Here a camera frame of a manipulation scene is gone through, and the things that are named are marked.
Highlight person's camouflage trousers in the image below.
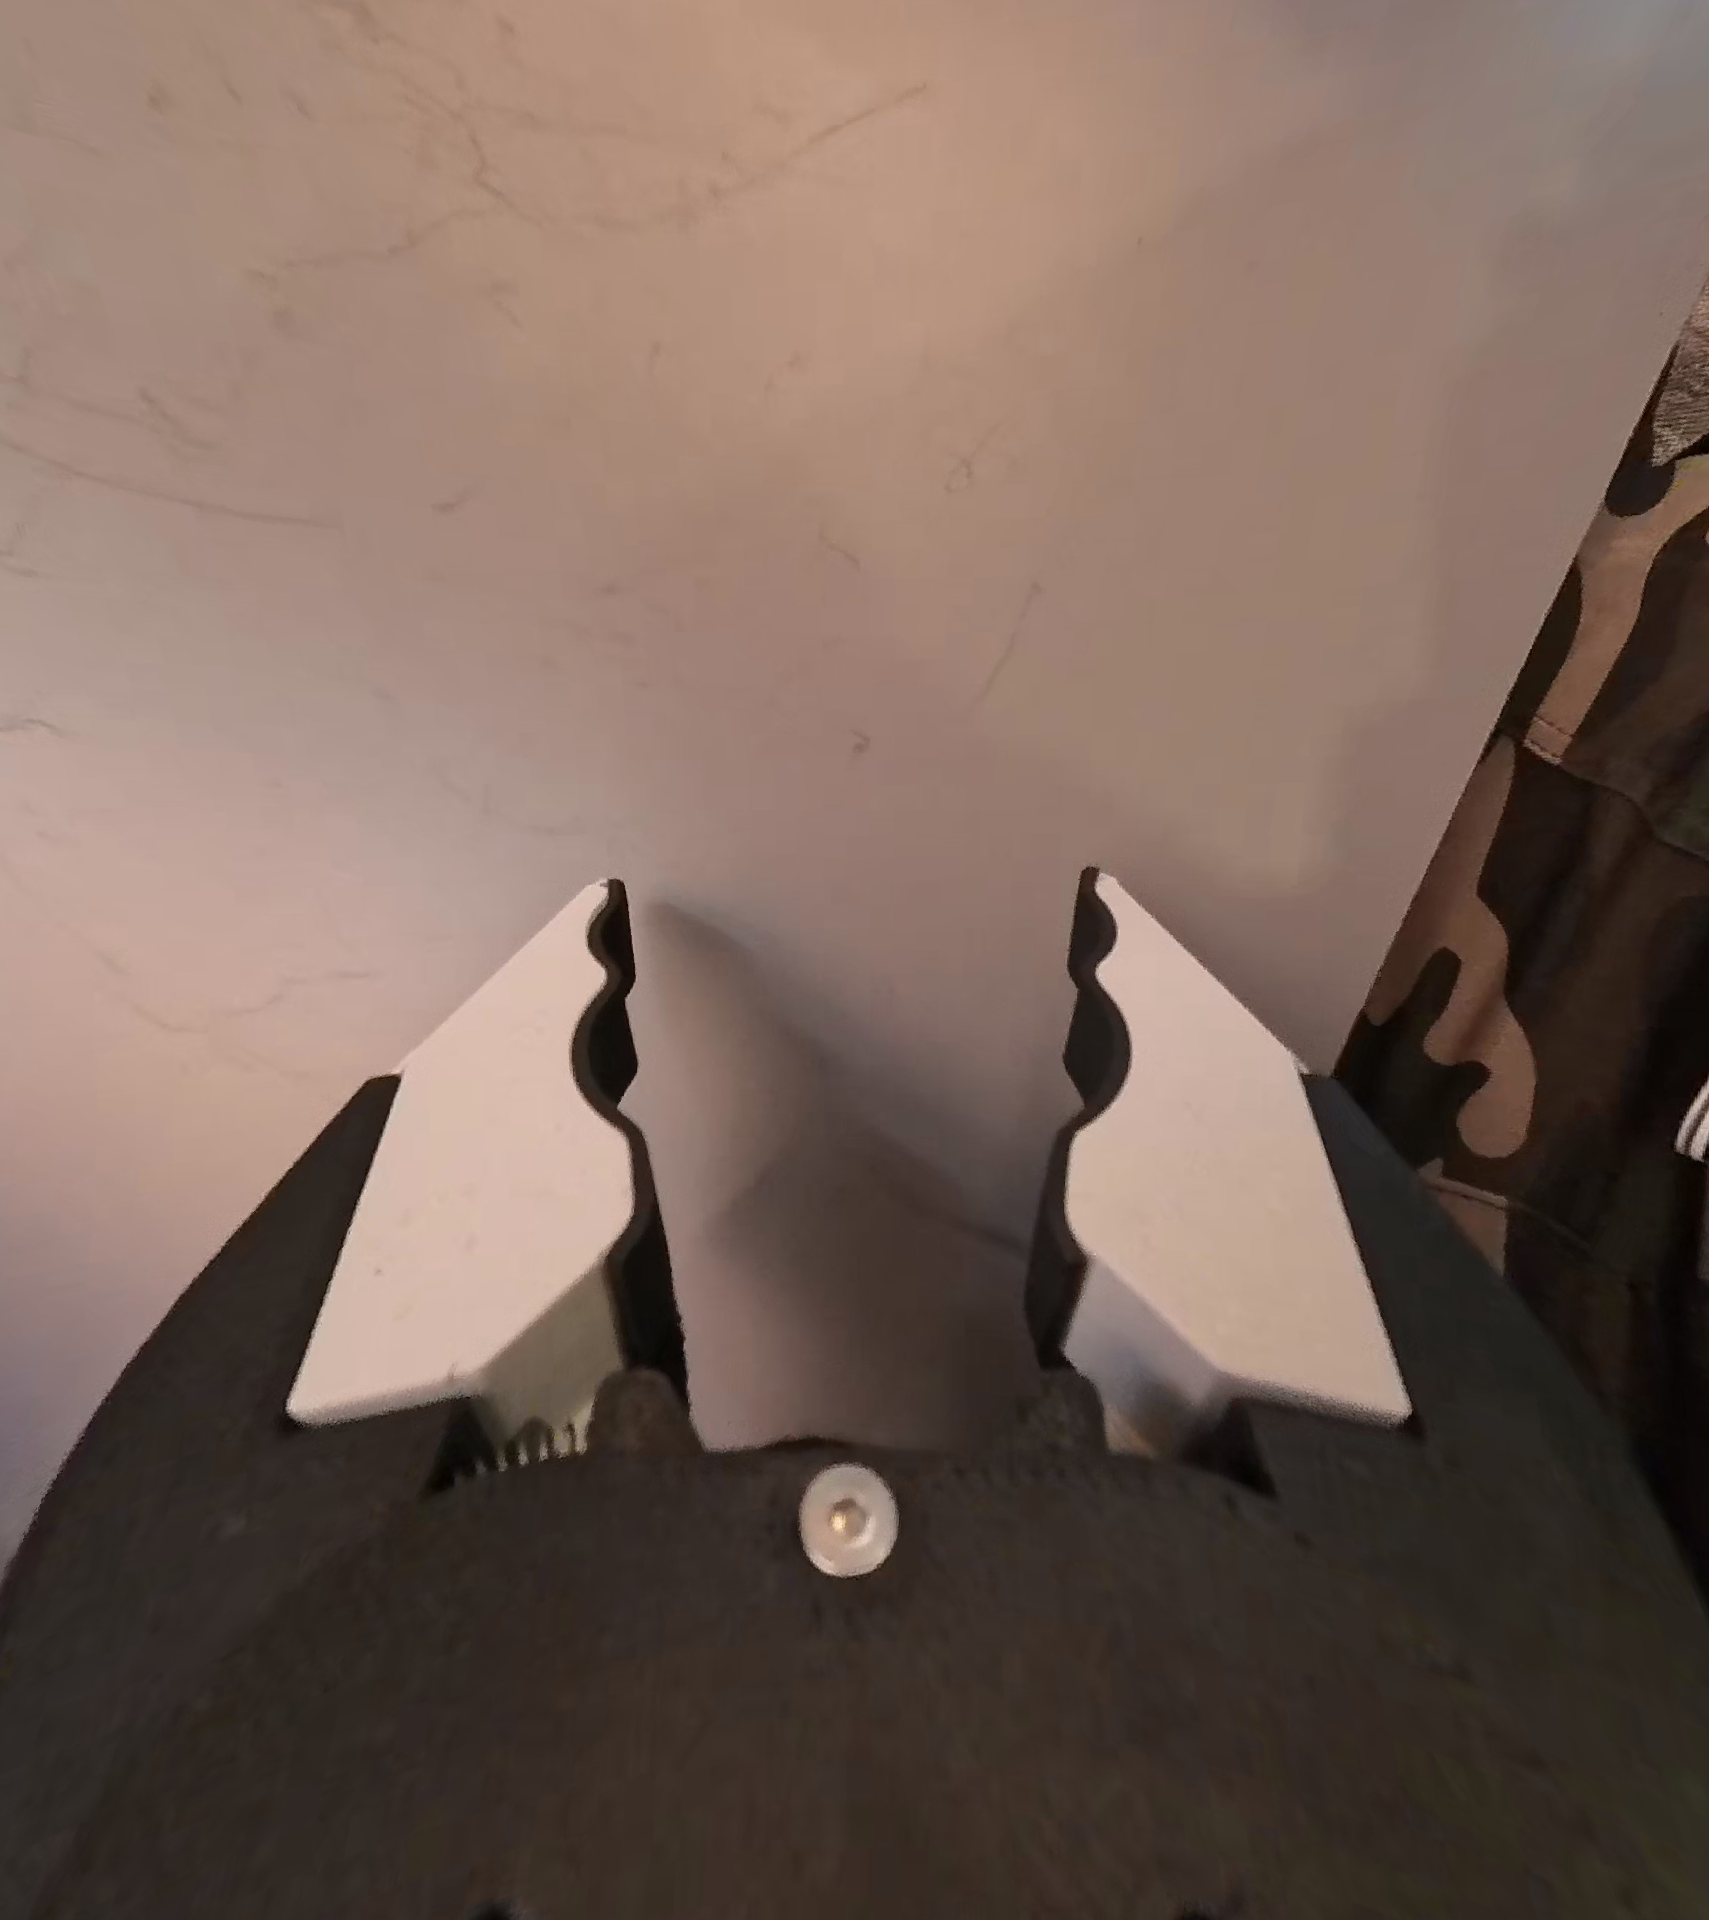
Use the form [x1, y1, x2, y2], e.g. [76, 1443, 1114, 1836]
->
[1334, 337, 1709, 1784]

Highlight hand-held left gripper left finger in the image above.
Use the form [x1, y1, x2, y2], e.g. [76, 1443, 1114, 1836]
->
[289, 877, 689, 1450]

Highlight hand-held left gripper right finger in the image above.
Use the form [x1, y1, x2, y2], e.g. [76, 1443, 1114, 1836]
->
[1025, 867, 1410, 1455]

